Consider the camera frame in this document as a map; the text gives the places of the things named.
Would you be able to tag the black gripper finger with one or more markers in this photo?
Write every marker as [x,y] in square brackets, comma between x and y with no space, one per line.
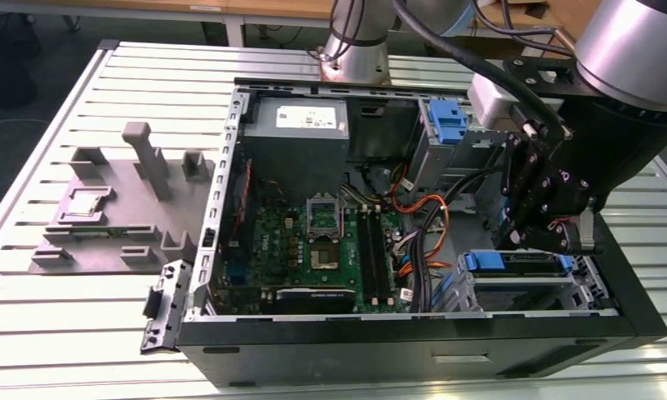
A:
[521,179]

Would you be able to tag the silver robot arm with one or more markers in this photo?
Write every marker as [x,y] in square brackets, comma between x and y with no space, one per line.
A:
[628,50]

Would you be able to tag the grey metal disk bay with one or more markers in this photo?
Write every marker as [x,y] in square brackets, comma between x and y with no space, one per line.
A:
[519,280]

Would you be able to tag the grey metal drive cage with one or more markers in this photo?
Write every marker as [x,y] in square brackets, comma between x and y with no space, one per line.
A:
[438,162]

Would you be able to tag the blue plastic drive latch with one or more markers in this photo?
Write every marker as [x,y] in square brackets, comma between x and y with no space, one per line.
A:
[447,121]

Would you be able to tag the black RAM slot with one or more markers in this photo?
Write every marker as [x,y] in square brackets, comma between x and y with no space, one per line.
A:
[368,254]
[382,254]

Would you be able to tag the wooden cabinet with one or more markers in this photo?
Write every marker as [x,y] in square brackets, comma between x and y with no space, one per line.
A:
[575,12]

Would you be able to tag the thin locking lever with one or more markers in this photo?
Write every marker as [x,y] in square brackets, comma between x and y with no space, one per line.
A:
[341,225]

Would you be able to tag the CPU socket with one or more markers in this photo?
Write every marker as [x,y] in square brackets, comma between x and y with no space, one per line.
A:
[328,258]

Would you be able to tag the grey power supply unit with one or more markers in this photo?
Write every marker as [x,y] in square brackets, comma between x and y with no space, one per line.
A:
[294,162]

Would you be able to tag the green motherboard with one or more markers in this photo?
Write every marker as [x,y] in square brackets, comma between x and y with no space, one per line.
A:
[277,237]

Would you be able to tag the black graphics card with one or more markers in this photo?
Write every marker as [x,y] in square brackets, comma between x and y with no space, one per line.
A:
[310,302]

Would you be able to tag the black PC case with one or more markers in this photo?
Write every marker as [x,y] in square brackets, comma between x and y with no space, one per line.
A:
[366,354]

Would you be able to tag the blue expansion slot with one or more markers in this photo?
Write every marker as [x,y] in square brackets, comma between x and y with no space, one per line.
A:
[237,276]

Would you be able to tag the grey parts rack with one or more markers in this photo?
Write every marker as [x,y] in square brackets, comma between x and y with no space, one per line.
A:
[127,200]

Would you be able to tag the grey case rear latch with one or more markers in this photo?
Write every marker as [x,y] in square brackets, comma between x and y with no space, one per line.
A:
[163,316]

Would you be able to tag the green RAM stick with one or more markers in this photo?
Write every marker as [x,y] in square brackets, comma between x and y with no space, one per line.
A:
[97,234]

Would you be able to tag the silver CPU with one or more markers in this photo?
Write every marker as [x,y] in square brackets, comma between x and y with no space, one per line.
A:
[82,206]

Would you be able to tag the black office chair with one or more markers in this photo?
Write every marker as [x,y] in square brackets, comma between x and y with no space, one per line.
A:
[5,62]

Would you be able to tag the small grey side camera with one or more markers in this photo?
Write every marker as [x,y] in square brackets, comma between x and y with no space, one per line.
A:
[585,225]

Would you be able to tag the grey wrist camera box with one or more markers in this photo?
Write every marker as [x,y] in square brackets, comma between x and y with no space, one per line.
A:
[491,104]

